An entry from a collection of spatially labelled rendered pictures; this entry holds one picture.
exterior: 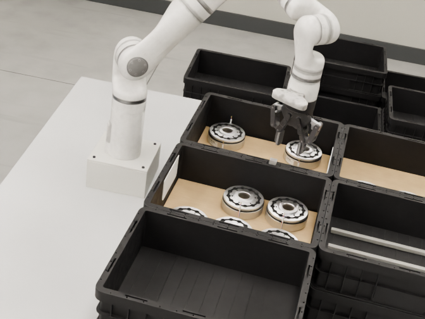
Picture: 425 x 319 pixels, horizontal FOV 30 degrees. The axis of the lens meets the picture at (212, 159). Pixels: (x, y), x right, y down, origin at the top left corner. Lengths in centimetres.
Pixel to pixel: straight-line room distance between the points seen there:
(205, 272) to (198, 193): 30
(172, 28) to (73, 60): 250
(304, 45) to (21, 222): 84
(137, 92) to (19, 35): 271
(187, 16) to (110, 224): 57
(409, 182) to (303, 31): 64
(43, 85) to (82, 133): 178
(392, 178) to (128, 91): 76
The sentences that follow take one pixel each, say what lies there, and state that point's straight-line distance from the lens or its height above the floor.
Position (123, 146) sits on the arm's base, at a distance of 216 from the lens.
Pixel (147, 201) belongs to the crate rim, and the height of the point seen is 93.
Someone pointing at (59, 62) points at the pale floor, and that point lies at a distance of 446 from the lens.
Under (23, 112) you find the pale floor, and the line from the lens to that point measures 396.
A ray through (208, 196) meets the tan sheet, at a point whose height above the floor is 83.
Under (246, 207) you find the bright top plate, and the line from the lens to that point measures 194.
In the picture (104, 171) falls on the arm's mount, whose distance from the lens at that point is 218.
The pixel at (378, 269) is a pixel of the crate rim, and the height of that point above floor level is 92.
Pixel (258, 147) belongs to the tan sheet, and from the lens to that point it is 224.
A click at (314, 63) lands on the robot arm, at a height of 122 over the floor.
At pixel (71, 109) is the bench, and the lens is 259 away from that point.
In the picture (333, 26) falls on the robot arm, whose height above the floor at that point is 131.
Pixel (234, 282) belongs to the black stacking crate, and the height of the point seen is 83.
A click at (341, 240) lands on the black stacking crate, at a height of 83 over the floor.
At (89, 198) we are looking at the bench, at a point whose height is 70.
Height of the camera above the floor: 197
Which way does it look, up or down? 32 degrees down
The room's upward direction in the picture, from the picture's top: 9 degrees clockwise
